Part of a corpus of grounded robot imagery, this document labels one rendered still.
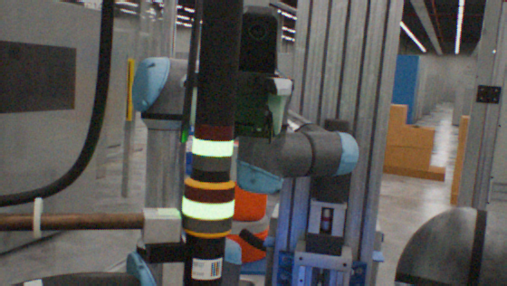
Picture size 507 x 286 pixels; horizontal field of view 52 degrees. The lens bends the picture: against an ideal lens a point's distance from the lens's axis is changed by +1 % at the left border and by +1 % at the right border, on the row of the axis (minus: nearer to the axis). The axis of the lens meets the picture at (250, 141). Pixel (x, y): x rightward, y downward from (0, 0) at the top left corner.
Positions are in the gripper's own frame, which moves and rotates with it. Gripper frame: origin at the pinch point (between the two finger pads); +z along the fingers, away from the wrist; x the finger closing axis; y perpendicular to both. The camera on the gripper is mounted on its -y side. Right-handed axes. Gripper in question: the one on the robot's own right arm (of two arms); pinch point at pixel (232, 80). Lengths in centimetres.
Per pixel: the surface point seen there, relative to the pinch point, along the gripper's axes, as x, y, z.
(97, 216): 7.9, 11.4, 12.3
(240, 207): 53, 115, -370
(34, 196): 12.1, 9.8, 14.2
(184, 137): 2.3, 5.0, 7.8
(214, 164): -0.8, 6.7, 9.6
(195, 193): 0.5, 9.2, 10.0
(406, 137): -157, 96, -901
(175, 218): 1.9, 11.4, 10.6
